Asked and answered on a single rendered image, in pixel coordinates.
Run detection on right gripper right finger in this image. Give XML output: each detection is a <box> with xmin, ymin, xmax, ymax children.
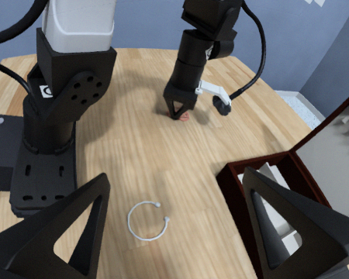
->
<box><xmin>242</xmin><ymin>167</ymin><xmax>349</xmax><ymax>279</ymax></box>

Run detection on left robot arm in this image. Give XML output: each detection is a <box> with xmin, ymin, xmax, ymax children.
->
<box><xmin>12</xmin><ymin>0</ymin><xmax>243</xmax><ymax>210</ymax></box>

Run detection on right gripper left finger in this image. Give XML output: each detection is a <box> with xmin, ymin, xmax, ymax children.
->
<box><xmin>0</xmin><ymin>173</ymin><xmax>111</xmax><ymax>279</ymax></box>

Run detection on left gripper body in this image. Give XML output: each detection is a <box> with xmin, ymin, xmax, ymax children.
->
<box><xmin>163</xmin><ymin>58</ymin><xmax>231</xmax><ymax>110</ymax></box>

